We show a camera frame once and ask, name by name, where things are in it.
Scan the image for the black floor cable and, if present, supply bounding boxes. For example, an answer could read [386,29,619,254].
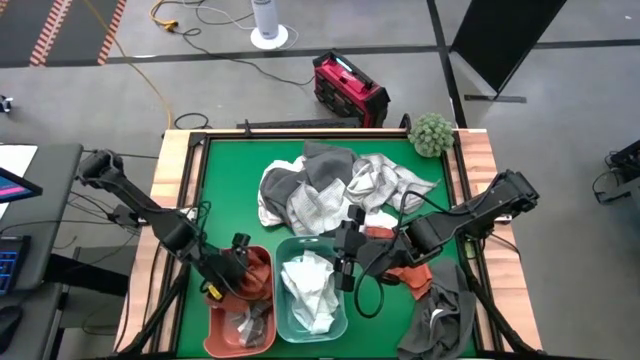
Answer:
[180,27,316,87]

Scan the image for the backlit keyboard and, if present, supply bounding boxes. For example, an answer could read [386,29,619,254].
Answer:
[0,234,32,297]

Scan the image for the small potted green plant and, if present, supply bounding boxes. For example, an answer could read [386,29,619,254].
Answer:
[407,112,456,159]

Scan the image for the light grey waffle towel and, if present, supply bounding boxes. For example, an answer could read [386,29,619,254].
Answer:
[285,178,352,237]

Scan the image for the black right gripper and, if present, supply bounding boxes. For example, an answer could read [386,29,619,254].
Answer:
[331,203,374,294]

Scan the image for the green table mat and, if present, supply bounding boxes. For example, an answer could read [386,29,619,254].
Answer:
[175,137,479,359]

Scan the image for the light grey striped towel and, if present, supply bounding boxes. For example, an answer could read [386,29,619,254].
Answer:
[345,152,441,215]

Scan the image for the black table frame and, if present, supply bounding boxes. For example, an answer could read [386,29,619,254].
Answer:
[114,127,544,360]

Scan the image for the black mat orange striped edges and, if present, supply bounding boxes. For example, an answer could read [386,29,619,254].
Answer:
[0,0,129,69]

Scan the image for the black equipment with cables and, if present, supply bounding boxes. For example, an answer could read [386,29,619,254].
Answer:
[592,138,640,206]

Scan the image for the orange towel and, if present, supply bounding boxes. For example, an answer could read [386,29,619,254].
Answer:
[363,225,435,302]
[218,246,275,315]

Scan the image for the black bar behind table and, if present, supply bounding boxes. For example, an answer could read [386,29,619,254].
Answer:
[236,117,362,130]

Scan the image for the teal plastic basket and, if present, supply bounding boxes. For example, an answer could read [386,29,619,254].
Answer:
[273,234,350,345]

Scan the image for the white tower fan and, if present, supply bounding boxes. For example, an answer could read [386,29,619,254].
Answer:
[249,0,290,51]

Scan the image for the red black toolbox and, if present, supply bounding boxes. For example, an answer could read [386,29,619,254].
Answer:
[312,49,392,129]

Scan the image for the orange plastic basket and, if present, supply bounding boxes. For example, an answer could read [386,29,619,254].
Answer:
[202,243,278,360]

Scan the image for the black partition panel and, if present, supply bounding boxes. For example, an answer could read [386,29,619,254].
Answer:
[449,0,569,105]

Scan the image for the grey desk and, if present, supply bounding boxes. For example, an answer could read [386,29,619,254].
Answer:
[0,143,84,360]

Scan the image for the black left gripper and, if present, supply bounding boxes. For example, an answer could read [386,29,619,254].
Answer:
[199,231,252,302]

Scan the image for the yellow extension cable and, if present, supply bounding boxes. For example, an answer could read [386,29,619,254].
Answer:
[82,0,180,130]

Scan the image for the coiled black cable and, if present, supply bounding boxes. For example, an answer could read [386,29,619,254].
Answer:
[173,111,211,131]

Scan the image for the black computer mouse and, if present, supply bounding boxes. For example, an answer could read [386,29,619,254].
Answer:
[0,304,24,354]

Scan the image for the white paper sheet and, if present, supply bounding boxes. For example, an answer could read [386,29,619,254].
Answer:
[0,144,39,221]

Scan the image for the computer monitor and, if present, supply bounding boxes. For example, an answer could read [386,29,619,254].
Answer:
[0,167,44,205]

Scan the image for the grey checked towel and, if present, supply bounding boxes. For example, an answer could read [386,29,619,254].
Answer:
[223,298,275,350]

